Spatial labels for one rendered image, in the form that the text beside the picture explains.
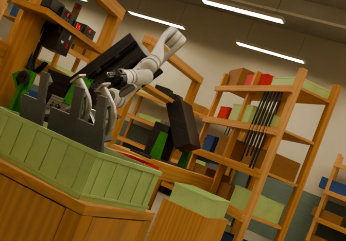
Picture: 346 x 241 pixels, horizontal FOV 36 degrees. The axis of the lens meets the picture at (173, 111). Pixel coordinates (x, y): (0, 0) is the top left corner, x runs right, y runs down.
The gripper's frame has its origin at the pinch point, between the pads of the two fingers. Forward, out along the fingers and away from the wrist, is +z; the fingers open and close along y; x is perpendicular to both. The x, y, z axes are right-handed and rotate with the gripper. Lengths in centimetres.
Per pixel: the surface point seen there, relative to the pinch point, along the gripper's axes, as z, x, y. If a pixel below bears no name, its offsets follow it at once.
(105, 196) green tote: 24.7, 43.2, -2.3
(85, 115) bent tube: 11.6, 11.5, -5.0
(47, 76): 13.8, -9.3, -12.2
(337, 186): -889, 193, -210
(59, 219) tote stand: 42, 44, -9
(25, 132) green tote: 28.6, 8.5, -20.3
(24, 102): 12.3, -7.0, -29.6
